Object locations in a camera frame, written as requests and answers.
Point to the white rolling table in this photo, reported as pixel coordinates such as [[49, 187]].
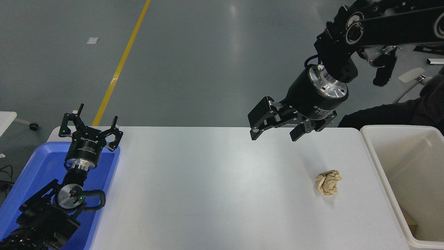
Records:
[[7, 119]]

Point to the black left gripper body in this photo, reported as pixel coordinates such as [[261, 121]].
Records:
[[86, 146]]

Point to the tan paper ball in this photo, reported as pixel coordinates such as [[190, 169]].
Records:
[[327, 182]]

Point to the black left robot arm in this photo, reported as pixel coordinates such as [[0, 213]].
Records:
[[38, 218]]

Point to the person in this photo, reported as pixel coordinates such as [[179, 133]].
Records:
[[388, 116]]

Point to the large pale plastic bin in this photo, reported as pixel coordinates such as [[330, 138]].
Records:
[[416, 166]]

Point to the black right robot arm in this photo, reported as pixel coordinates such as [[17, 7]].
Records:
[[385, 26]]

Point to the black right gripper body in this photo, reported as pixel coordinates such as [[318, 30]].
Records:
[[308, 100]]

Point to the blue plastic tray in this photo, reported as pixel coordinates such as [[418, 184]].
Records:
[[38, 163]]

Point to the brown cardboard piece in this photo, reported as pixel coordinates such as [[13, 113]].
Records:
[[412, 227]]

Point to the white grey office chair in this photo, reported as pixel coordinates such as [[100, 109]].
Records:
[[411, 74]]

